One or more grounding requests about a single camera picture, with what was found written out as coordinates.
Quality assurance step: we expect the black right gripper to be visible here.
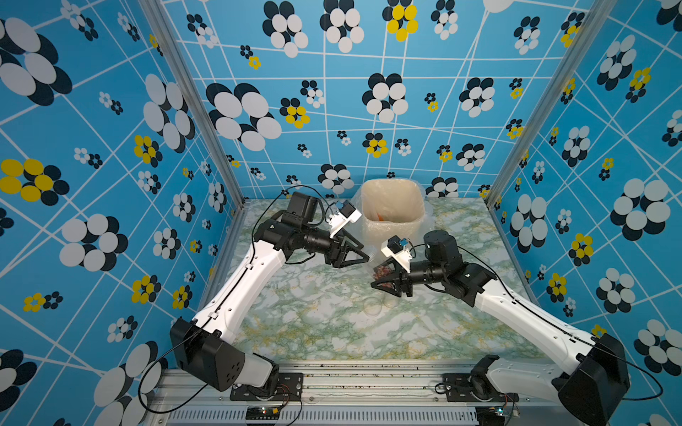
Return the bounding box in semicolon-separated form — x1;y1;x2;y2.
370;257;447;297

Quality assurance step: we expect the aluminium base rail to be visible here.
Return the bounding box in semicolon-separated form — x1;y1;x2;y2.
144;360;579;425

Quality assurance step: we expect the right green circuit board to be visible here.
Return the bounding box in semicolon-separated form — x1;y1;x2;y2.
476;408;514;426

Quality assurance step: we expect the clear plastic bin liner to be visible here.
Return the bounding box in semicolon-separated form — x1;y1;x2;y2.
350;179;435;257

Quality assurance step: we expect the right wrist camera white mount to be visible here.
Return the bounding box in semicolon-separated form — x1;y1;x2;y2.
380;235;413;273

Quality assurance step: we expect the aluminium frame post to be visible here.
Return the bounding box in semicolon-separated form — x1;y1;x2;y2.
486;0;617;211
140;0;244;212

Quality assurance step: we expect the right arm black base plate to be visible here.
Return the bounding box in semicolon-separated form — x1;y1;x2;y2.
434;373;520;405

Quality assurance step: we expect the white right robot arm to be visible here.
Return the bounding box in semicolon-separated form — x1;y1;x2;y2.
371;230;630;425

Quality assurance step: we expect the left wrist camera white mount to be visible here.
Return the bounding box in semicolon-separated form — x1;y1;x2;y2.
328;201;362;238

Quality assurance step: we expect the cream plastic trash bin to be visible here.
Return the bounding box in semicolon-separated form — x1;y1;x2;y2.
361;177;427;246

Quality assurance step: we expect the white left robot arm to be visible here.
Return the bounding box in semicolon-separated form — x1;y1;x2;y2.
170;192;369;398

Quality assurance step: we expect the aluminium frame post right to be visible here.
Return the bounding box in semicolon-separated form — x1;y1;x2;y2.
486;0;617;211

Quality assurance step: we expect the left green circuit board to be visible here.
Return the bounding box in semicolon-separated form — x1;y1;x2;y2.
245;406;282;424

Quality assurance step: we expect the aluminium frame post left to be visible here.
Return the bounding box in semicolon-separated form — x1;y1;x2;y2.
140;0;244;212

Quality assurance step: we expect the green circuit board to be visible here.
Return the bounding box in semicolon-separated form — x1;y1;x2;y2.
245;406;282;424
476;408;514;426

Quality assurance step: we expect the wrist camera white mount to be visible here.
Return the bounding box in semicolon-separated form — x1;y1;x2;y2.
328;201;362;238
380;235;413;273

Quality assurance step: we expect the clear jar with dried flowers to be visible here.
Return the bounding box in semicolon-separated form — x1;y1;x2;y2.
381;295;402;314

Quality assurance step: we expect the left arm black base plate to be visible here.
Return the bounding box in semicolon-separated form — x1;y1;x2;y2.
230;373;304;402

